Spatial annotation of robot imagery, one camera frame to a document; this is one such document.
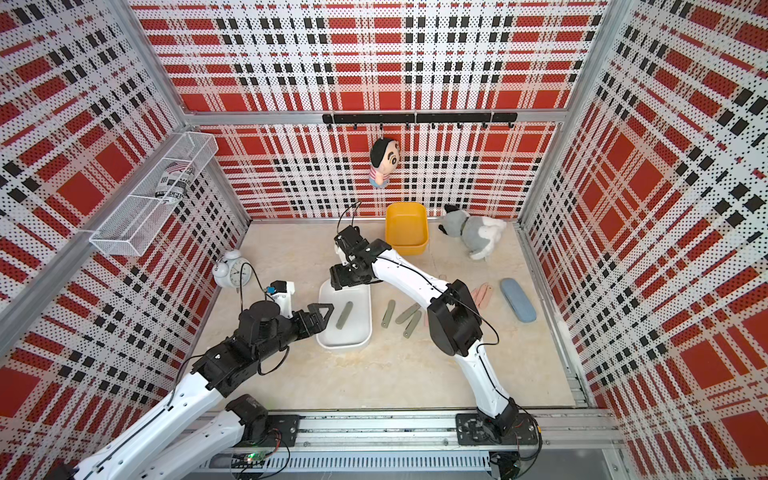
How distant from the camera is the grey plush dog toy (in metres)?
1.05

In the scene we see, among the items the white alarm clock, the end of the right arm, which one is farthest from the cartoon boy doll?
the white alarm clock

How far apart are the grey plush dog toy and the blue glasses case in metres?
0.13

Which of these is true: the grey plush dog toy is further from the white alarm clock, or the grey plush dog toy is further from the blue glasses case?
the white alarm clock

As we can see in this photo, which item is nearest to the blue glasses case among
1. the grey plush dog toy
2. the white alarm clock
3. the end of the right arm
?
the grey plush dog toy

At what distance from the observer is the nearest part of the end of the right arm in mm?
669
